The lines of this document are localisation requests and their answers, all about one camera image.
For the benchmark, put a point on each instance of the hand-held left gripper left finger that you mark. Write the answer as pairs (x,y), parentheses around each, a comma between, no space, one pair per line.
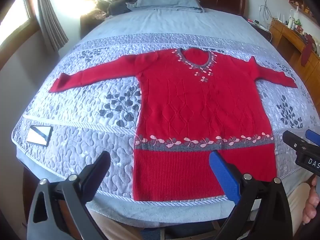
(97,171)

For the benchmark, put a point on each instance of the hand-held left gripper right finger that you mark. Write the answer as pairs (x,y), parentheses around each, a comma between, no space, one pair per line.
(225,173)

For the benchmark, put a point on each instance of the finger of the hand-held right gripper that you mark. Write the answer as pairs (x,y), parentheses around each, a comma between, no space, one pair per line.
(293,140)
(313,136)

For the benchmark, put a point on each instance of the red knitted sweater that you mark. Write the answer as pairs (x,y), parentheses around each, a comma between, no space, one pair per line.
(200,105)

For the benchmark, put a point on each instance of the pile of dark clothes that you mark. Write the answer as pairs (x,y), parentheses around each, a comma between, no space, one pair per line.
(117,5)

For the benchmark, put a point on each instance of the person's right hand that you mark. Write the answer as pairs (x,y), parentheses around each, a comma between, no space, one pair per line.
(312,205)

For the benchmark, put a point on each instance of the grey leaf-patterned quilt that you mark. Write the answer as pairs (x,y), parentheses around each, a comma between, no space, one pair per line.
(87,142)

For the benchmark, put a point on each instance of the person's beige trousers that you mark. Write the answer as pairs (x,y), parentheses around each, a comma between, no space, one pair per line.
(112,226)

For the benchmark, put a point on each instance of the smartphone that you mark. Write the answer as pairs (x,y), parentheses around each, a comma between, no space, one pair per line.
(38,135)

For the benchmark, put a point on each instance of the hanging dark red cloth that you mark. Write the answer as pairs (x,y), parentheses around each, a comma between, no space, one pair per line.
(308,50)

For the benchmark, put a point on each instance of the wooden desk with clutter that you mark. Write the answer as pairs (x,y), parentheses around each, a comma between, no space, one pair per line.
(290,42)

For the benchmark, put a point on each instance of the white bottle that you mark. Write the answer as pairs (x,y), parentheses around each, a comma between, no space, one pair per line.
(290,23)

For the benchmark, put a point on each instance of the wooden nightstand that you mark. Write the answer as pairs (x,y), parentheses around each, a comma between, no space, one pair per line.
(91,25)

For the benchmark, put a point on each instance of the grey quilted bedspread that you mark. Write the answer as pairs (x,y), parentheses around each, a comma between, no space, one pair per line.
(175,22)

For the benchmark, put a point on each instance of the grey curtain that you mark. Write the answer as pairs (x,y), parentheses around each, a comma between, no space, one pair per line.
(50,17)

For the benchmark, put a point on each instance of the blue pillow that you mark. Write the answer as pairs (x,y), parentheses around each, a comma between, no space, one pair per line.
(165,1)

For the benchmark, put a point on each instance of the wall shelf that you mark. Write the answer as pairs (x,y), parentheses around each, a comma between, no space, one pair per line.
(300,2)

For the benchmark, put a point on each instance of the window with wooden frame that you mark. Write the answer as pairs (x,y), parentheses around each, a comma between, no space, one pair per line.
(17,17)

